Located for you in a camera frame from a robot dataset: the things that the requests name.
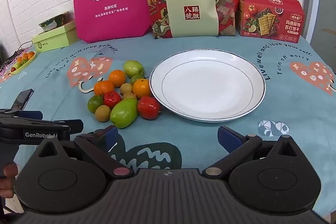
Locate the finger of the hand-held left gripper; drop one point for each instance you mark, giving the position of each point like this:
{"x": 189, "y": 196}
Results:
{"x": 23, "y": 98}
{"x": 52, "y": 125}

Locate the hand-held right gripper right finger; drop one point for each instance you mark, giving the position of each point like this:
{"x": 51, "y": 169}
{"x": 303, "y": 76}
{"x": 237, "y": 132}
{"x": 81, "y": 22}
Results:
{"x": 229, "y": 138}

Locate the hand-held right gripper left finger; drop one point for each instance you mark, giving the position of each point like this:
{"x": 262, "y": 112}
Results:
{"x": 110, "y": 136}

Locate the brown kiwi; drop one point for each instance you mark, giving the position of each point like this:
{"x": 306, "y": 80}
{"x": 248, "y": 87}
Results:
{"x": 126, "y": 88}
{"x": 102, "y": 113}
{"x": 130, "y": 95}

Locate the large green mango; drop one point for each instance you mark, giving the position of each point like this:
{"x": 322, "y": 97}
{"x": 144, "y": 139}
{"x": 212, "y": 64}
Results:
{"x": 123, "y": 113}

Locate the round green lime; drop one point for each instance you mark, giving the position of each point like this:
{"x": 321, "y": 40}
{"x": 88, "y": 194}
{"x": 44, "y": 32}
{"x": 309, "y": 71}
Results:
{"x": 94, "y": 104}

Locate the small red apple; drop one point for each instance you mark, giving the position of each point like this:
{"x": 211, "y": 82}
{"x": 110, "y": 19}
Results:
{"x": 112, "y": 99}

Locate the large red apple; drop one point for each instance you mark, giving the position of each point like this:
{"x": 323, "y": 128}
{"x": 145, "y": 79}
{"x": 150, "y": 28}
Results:
{"x": 148, "y": 107}

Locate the orange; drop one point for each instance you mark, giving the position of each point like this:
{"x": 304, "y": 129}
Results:
{"x": 104, "y": 87}
{"x": 141, "y": 88}
{"x": 117, "y": 78}

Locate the white plate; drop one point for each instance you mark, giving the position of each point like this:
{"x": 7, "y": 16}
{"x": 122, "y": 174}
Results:
{"x": 207, "y": 85}

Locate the heap of tiny fruits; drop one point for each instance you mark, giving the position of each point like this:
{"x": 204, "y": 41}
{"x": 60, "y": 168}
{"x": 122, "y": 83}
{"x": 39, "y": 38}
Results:
{"x": 25, "y": 58}

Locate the person's left hand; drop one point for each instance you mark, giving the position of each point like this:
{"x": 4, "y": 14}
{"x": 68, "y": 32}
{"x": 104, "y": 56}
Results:
{"x": 9, "y": 170}

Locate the yellow dish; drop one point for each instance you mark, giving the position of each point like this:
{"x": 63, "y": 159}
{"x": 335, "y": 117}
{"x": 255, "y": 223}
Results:
{"x": 16, "y": 69}

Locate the teal printed tablecloth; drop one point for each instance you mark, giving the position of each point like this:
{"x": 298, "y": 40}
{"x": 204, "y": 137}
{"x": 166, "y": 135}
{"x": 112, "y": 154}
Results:
{"x": 183, "y": 133}

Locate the small green plum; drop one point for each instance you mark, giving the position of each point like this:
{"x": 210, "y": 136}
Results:
{"x": 136, "y": 79}

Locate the light green box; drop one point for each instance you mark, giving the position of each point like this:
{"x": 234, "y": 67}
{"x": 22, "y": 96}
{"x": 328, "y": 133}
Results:
{"x": 53, "y": 39}

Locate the green bowl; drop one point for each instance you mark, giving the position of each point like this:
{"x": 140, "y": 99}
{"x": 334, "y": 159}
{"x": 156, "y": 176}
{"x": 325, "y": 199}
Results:
{"x": 56, "y": 21}

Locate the red cracker box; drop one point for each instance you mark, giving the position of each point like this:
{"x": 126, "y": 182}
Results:
{"x": 270, "y": 16}

